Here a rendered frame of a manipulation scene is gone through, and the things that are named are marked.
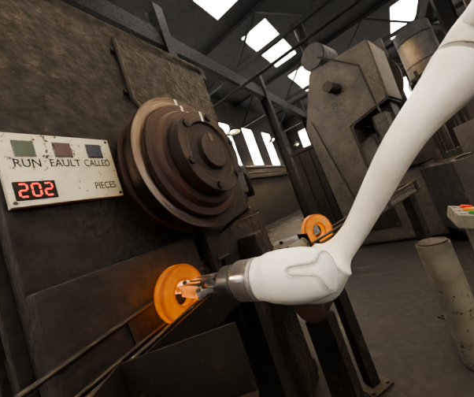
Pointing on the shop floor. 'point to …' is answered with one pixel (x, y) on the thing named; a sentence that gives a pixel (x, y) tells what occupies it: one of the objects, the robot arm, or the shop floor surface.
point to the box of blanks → (466, 182)
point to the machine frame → (31, 95)
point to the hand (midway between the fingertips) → (179, 287)
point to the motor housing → (331, 350)
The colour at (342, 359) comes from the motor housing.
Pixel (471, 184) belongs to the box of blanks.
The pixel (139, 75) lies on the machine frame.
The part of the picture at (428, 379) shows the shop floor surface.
